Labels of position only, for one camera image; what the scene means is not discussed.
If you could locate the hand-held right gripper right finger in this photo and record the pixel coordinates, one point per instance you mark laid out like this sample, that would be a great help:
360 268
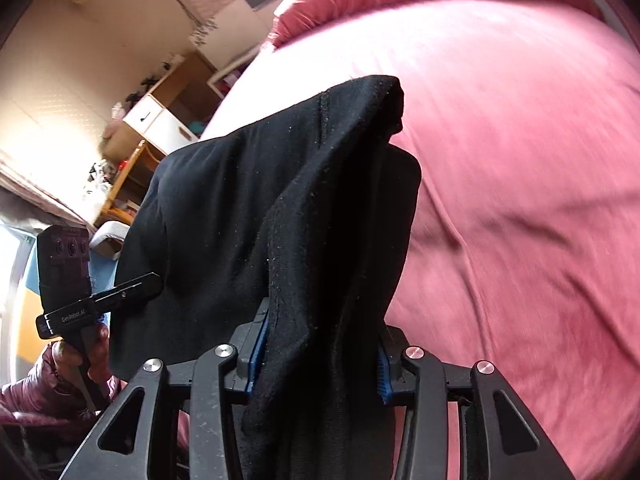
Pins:
383 380

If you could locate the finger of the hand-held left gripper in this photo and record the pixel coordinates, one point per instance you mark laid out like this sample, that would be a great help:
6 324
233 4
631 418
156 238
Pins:
135 290

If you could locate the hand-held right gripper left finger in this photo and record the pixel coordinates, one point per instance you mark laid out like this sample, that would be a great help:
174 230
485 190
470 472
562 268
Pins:
259 355

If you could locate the black pants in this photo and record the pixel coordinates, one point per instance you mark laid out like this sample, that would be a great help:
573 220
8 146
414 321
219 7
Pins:
225 210

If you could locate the person's left forearm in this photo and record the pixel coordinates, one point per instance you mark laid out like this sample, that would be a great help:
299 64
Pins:
30 395

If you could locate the person's left hand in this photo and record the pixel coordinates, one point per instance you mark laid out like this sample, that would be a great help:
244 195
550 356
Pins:
100 355

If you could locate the wooden cabinet white drawers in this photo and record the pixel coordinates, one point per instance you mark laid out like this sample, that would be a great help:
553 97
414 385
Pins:
150 115

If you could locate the pink bed sheet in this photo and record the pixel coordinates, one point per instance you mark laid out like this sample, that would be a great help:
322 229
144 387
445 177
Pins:
525 185

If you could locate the patterned curtain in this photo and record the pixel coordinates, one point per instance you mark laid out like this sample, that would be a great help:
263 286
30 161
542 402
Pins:
200 5

